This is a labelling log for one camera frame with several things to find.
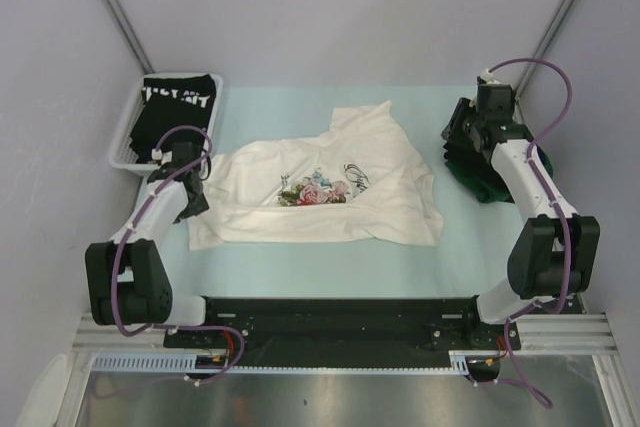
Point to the aluminium post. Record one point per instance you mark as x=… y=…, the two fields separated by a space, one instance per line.
x=555 y=22
x=128 y=33

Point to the folded black t-shirt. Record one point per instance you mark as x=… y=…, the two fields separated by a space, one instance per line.
x=492 y=130

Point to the black t-shirt white lettering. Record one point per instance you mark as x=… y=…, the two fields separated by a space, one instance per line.
x=168 y=102

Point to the white floral print t-shirt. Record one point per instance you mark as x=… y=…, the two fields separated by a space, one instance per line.
x=360 y=179

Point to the white plastic laundry basket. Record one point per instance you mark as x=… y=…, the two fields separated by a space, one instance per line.
x=121 y=154

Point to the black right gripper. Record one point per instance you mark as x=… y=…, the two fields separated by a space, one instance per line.
x=452 y=131

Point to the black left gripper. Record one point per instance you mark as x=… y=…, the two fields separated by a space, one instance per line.
x=200 y=205

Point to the aluminium front frame rail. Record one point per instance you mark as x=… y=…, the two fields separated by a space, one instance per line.
x=565 y=334

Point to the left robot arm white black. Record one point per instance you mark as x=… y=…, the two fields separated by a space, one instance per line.
x=127 y=281

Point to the left rear aluminium post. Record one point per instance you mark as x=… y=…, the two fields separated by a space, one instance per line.
x=128 y=33

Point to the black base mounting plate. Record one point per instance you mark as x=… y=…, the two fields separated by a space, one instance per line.
x=329 y=333

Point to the folded green t-shirt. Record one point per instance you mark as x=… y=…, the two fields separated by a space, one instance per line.
x=478 y=178

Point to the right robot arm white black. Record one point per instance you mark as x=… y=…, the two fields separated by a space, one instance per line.
x=501 y=303

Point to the light blue cable duct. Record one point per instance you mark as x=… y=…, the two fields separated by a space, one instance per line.
x=179 y=363

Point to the right rear aluminium post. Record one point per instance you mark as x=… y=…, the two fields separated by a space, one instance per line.
x=555 y=22

